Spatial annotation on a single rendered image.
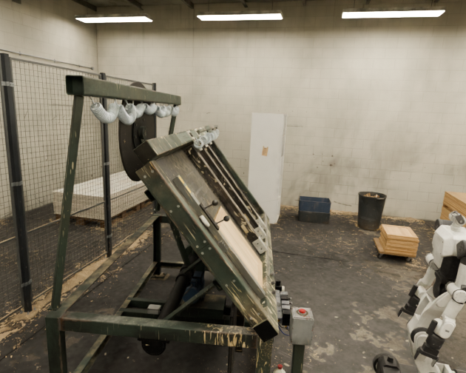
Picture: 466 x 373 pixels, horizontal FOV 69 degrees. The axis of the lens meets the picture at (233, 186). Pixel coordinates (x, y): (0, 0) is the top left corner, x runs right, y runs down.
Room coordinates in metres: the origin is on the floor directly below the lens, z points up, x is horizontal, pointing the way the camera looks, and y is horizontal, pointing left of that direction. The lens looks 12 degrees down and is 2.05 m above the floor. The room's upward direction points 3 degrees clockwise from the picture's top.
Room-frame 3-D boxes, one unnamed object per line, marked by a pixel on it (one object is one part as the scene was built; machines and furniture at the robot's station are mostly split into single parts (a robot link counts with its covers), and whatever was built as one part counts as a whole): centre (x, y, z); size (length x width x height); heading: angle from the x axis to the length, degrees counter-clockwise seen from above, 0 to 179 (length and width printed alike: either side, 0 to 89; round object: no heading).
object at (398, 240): (4.98, -2.52, 0.20); 0.61 x 0.53 x 0.40; 167
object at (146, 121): (2.81, 0.77, 1.85); 0.80 x 0.06 x 0.80; 176
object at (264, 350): (2.88, 0.34, 0.41); 2.20 x 1.38 x 0.83; 176
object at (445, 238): (2.09, -1.50, 1.23); 0.34 x 0.30 x 0.36; 167
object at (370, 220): (6.28, -2.63, 0.33); 0.52 x 0.51 x 0.65; 167
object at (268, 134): (6.56, -0.64, 1.03); 0.61 x 0.58 x 2.05; 167
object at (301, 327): (1.79, -0.44, 0.84); 0.12 x 0.12 x 0.18; 86
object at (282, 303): (2.23, -0.40, 0.69); 0.50 x 0.14 x 0.24; 176
